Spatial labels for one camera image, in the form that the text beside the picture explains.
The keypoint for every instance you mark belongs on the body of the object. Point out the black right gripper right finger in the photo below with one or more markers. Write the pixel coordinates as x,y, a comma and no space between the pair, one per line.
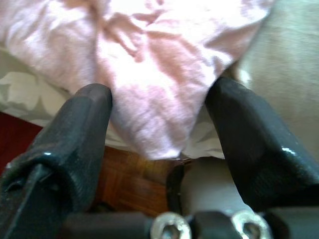
254,139

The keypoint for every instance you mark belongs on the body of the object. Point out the pink cartoon print blanket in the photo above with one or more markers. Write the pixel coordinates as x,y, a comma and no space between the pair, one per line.
149,62

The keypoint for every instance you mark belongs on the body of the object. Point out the bed with beige floral sheet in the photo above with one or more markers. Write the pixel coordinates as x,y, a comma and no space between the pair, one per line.
286,74

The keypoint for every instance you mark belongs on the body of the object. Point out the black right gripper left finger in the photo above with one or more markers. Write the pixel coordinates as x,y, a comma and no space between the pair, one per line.
67,149

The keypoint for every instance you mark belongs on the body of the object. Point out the large red cushion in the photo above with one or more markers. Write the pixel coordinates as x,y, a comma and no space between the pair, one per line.
15,139

